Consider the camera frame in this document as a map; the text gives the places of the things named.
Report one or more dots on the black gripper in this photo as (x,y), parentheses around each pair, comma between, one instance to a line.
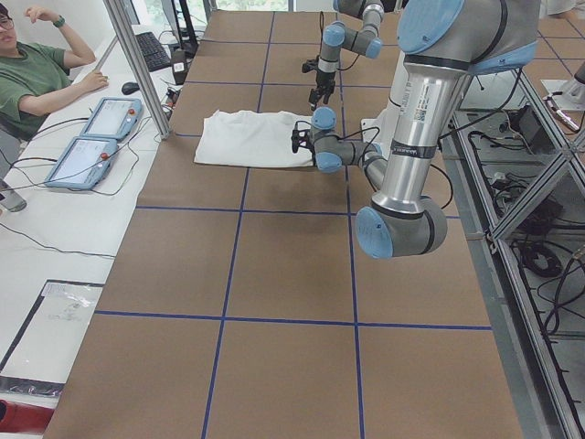
(324,81)
(307,146)

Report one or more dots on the white printed t-shirt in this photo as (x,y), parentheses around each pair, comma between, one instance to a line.
(252,139)

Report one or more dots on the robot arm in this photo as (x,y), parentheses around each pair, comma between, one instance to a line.
(445,44)
(337,36)

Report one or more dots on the black keyboard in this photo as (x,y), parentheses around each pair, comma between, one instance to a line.
(153,52)

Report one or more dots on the black computer mouse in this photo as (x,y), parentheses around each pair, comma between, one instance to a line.
(130,87)

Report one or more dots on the far teach pendant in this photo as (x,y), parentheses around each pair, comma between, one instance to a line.
(113,118)

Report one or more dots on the teach pendant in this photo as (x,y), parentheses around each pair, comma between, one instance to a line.
(113,118)
(84,163)

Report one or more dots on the near teach pendant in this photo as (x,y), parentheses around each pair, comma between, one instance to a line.
(84,163)

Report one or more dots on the person in green shirt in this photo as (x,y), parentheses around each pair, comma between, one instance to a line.
(35,78)

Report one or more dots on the plastic document sleeve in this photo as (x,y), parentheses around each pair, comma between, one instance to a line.
(39,359)

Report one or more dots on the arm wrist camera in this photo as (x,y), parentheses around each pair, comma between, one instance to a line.
(310,65)

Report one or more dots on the aluminium frame post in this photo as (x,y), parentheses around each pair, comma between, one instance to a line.
(124,32)

